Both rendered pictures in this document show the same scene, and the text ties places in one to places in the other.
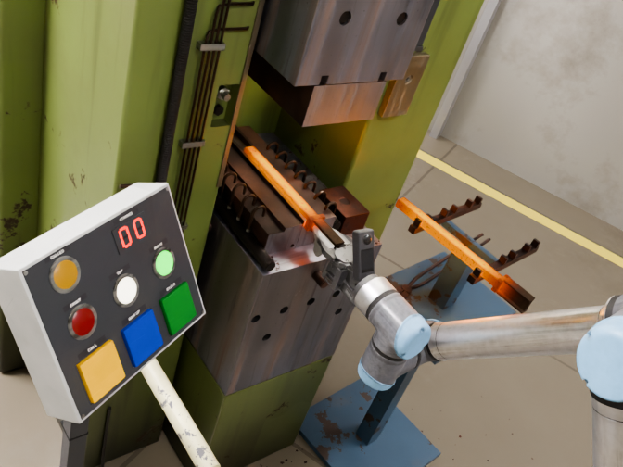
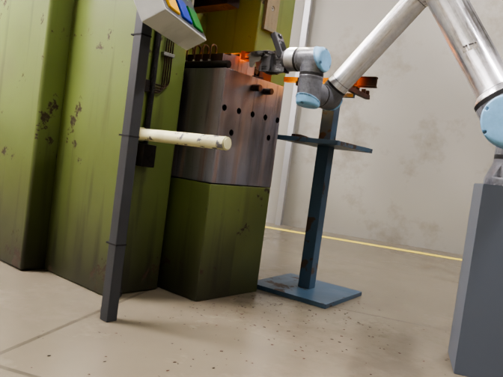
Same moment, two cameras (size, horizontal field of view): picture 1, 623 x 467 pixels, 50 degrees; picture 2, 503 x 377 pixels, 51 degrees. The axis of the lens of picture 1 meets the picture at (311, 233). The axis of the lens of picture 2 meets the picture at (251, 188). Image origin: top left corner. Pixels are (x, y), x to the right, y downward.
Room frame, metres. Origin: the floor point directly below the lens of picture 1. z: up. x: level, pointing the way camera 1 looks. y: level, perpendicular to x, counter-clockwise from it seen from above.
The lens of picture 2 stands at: (-0.87, 0.03, 0.57)
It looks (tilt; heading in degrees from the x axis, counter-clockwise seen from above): 3 degrees down; 357
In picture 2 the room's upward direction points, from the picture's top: 8 degrees clockwise
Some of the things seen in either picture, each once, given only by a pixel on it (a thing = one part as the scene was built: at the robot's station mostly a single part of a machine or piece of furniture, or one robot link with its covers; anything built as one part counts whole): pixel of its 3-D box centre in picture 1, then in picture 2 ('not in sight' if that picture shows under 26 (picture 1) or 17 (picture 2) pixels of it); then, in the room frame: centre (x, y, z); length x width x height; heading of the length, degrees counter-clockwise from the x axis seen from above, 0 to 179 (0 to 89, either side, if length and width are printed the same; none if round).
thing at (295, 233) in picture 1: (255, 183); (202, 65); (1.43, 0.18, 0.96); 0.42 x 0.20 x 0.09; 48
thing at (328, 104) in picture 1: (290, 56); not in sight; (1.43, 0.18, 1.32); 0.42 x 0.20 x 0.10; 48
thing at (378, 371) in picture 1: (386, 359); (311, 90); (1.09, -0.25, 0.86); 0.12 x 0.09 x 0.12; 141
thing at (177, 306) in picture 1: (176, 308); (193, 20); (0.88, 0.19, 1.01); 0.07 x 0.05 x 0.07; 163
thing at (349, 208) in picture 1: (340, 210); (254, 75); (1.46, -0.05, 0.95); 0.12 x 0.09 x 0.07; 48
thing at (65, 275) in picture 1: (65, 274); not in sight; (0.72, 0.33, 1.16); 0.05 x 0.03 x 0.04; 138
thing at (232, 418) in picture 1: (219, 357); (189, 229); (1.48, 0.15, 0.23); 0.56 x 0.38 x 0.47; 48
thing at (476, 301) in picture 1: (439, 302); (325, 143); (1.56, -0.43, 0.70); 0.40 x 0.30 x 0.02; 143
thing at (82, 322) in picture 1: (82, 321); not in sight; (0.70, 0.29, 1.09); 0.05 x 0.03 x 0.04; 138
